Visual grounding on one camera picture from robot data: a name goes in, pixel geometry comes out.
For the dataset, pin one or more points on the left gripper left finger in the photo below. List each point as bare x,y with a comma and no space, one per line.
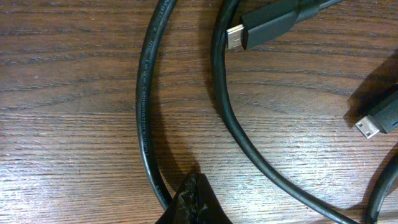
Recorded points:
183,209

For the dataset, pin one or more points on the black cable short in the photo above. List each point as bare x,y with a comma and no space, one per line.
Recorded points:
265,24

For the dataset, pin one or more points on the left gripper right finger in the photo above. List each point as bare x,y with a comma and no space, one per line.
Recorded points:
208,208

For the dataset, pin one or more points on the black cable long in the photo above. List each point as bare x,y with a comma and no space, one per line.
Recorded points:
145,73

